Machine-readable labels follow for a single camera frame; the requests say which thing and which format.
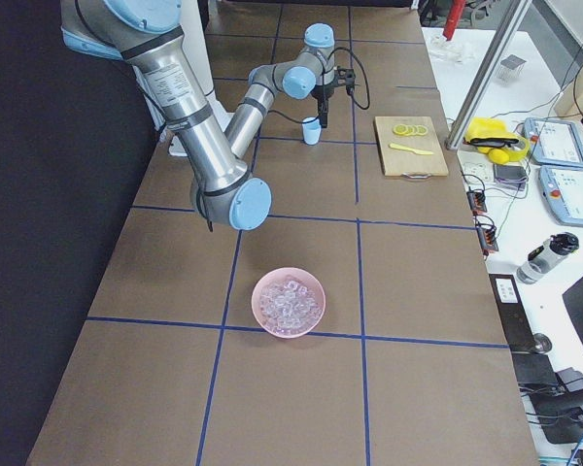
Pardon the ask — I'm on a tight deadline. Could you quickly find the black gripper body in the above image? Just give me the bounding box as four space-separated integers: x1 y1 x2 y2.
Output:
313 83 334 103

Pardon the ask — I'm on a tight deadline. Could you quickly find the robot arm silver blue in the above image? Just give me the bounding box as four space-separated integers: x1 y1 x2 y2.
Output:
60 1 335 230

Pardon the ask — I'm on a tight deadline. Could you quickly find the light blue plastic cup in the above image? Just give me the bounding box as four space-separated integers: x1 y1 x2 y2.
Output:
301 116 322 146

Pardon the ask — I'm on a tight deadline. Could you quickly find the pile of clear ice cubes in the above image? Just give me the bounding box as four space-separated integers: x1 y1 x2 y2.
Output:
258 276 323 335

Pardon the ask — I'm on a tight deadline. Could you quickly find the lemon slice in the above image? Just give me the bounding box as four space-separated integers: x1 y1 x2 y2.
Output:
393 124 408 136

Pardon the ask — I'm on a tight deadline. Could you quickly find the yellow plastic knife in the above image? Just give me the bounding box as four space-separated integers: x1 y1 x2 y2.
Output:
389 143 434 155

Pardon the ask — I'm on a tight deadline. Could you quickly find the wooden cutting board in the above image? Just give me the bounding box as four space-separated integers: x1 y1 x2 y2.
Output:
374 116 449 180

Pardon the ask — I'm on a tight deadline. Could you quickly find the white pillar with base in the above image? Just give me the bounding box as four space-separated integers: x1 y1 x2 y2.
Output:
168 1 233 131

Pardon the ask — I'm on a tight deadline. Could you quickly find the yellow cloth bag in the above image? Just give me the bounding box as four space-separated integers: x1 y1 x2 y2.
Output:
464 116 531 165

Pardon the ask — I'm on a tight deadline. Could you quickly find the pink bowl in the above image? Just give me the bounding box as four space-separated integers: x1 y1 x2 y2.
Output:
251 267 326 339

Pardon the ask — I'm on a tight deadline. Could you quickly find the upper teach pendant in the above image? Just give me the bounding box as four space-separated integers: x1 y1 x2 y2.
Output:
523 117 583 168

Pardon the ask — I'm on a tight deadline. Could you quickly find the teach pendant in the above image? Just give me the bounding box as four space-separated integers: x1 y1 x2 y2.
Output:
523 117 583 168
538 165 583 227

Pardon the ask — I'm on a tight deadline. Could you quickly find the lower teach pendant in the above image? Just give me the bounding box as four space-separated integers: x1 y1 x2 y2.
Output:
538 165 583 227

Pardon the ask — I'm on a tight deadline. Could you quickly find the clear water bottle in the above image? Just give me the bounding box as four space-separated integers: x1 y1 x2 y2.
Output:
516 232 579 284

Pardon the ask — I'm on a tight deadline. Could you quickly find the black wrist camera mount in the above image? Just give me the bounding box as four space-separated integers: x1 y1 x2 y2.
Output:
333 67 356 97

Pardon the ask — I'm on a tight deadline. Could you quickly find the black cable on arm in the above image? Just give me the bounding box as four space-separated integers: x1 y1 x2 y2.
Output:
327 46 371 111

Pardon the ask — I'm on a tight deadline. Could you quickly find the aluminium frame post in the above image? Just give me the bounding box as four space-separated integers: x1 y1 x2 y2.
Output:
445 0 532 150

